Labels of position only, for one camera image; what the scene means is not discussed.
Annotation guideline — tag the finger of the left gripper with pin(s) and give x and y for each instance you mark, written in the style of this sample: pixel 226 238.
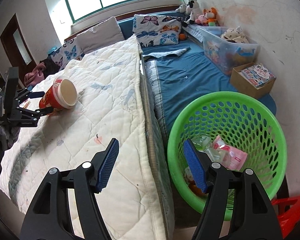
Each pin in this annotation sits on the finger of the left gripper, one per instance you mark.
pixel 33 95
pixel 44 111

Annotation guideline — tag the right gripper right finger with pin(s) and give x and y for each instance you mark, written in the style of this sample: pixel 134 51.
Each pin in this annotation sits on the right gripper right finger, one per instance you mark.
pixel 253 216

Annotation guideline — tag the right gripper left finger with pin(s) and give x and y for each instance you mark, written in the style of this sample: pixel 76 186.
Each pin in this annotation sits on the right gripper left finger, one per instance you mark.
pixel 48 216

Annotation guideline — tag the red paper noodle cup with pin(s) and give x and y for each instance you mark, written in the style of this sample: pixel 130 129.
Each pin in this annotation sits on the red paper noodle cup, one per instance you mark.
pixel 61 95

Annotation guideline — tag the pink snack packet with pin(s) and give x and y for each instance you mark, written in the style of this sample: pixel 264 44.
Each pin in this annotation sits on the pink snack packet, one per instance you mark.
pixel 233 158

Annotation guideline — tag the red white wrapper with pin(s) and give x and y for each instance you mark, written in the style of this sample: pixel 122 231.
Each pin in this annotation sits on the red white wrapper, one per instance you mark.
pixel 188 176

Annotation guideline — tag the children picture book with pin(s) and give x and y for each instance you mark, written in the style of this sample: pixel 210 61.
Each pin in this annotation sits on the children picture book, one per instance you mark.
pixel 25 104

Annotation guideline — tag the pink cloth bundle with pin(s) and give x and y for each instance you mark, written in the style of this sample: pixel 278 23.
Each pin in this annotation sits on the pink cloth bundle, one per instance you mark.
pixel 36 76

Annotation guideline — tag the dark wooden door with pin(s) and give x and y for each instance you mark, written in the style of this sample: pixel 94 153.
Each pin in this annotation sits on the dark wooden door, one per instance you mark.
pixel 16 48

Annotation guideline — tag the left butterfly pillow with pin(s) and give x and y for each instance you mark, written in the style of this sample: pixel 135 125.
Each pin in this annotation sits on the left butterfly pillow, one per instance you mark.
pixel 70 50

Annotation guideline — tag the butterfly pillow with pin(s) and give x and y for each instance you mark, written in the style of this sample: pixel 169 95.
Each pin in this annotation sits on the butterfly pillow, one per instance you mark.
pixel 70 50
pixel 156 30

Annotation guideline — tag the red plastic stool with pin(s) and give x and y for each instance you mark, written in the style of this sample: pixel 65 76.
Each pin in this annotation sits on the red plastic stool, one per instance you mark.
pixel 288 216

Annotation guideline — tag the white quilted table cover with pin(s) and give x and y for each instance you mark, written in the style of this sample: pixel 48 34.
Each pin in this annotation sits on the white quilted table cover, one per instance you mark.
pixel 114 101

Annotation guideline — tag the green plastic waste basket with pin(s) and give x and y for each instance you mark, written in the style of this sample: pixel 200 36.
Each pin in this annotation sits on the green plastic waste basket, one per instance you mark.
pixel 242 122

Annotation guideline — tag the grey square cushion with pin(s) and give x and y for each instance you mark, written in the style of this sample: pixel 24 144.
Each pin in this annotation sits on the grey square cushion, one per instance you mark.
pixel 101 35

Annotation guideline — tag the right butterfly pillow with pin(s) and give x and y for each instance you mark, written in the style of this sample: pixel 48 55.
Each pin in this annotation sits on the right butterfly pillow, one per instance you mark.
pixel 156 30

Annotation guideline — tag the cardboard box with books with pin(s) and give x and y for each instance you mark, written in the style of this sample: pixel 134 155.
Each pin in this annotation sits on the cardboard box with books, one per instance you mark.
pixel 253 79

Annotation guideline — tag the clear plastic storage bin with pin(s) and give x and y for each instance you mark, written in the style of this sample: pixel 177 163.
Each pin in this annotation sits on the clear plastic storage bin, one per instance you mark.
pixel 226 55

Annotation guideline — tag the cow plush toy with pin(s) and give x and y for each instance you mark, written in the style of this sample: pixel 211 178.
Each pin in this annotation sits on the cow plush toy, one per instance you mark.
pixel 192 11

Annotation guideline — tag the pink plush toy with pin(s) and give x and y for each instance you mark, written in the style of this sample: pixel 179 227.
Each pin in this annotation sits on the pink plush toy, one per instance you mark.
pixel 202 20

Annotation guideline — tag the orange fox plush toy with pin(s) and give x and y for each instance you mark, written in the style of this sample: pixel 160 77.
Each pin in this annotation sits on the orange fox plush toy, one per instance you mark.
pixel 211 16

